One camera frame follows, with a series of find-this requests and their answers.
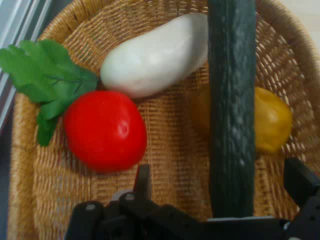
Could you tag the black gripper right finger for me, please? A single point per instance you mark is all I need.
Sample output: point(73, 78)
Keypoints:
point(303, 200)

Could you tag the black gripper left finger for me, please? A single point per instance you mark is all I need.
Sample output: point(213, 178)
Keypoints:
point(130, 210)

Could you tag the dark green cucumber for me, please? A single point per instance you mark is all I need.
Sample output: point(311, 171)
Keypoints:
point(232, 105)

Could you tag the woven wicker basket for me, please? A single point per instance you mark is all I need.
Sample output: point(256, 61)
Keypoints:
point(172, 140)

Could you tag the red tomato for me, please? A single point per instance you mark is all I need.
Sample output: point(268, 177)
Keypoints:
point(106, 131)

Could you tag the yellow bell pepper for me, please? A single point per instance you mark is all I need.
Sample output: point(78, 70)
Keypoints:
point(271, 120)

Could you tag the white eggplant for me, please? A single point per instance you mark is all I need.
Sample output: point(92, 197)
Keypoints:
point(155, 57)

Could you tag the green radish leaves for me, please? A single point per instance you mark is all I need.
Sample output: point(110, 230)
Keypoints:
point(47, 77)

